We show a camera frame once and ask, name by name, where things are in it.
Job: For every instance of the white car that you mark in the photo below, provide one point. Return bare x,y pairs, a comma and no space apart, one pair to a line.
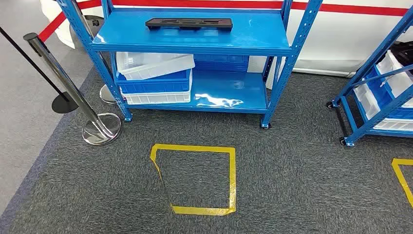
338,38

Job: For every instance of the blue metal shelf rack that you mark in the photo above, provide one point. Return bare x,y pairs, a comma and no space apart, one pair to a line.
380,51
258,35

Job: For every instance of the black stanchion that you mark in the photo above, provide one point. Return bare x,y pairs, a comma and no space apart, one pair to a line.
64,103

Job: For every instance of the clear white plastic crate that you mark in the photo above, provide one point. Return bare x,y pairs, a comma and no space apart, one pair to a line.
155,69

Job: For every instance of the black parts in crate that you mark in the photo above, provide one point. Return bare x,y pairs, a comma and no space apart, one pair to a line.
405,55

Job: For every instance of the yellow floor tape square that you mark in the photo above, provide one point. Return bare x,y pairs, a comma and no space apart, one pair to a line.
232,181
400,176

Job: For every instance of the long black plastic part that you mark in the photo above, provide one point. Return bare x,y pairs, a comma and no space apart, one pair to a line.
222,23

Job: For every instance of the blue plastic crate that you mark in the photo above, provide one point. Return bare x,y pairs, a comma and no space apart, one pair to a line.
382,93
222,63
151,85

